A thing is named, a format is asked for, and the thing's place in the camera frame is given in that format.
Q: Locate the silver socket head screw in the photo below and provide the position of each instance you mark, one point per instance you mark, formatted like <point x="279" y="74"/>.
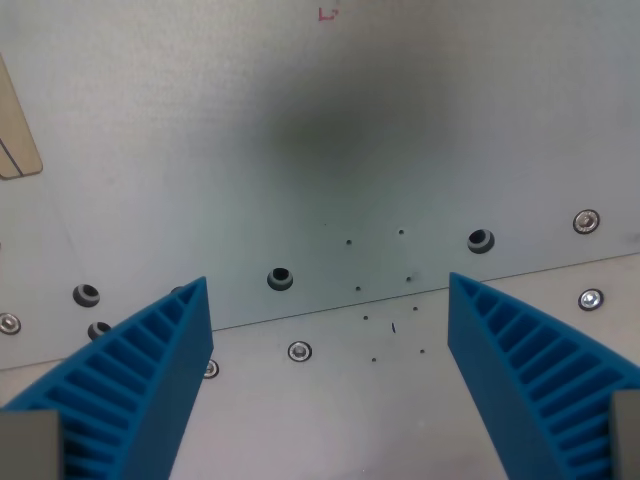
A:
<point x="9" y="324"/>
<point x="300" y="351"/>
<point x="591" y="299"/>
<point x="586" y="221"/>
<point x="210" y="369"/>

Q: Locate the tan wooden board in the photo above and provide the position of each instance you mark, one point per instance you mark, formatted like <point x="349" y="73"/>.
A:
<point x="15" y="130"/>

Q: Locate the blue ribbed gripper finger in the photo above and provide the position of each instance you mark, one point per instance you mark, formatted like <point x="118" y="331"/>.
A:
<point x="150" y="370"/>
<point x="510" y="370"/>

